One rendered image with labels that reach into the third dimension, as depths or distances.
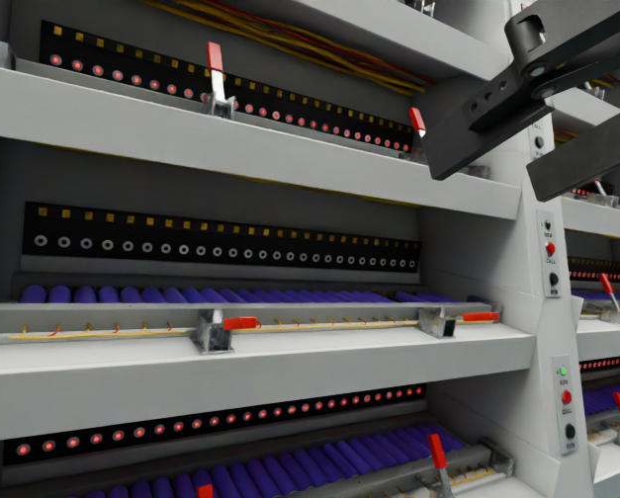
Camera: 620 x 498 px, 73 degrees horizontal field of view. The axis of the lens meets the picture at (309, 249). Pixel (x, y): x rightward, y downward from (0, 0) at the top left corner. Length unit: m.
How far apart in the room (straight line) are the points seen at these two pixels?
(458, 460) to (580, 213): 0.42
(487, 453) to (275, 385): 0.37
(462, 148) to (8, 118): 0.30
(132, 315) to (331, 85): 0.51
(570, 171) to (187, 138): 0.29
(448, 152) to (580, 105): 0.65
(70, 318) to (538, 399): 0.54
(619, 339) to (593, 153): 0.55
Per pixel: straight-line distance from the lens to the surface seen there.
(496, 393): 0.68
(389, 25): 0.57
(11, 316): 0.38
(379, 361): 0.43
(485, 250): 0.67
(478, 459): 0.66
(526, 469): 0.68
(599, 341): 0.78
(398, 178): 0.48
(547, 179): 0.33
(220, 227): 0.52
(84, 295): 0.43
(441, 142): 0.25
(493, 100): 0.22
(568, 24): 0.20
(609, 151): 0.32
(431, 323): 0.51
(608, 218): 0.87
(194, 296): 0.45
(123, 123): 0.37
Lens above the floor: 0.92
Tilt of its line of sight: 9 degrees up
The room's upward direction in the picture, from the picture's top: 1 degrees counter-clockwise
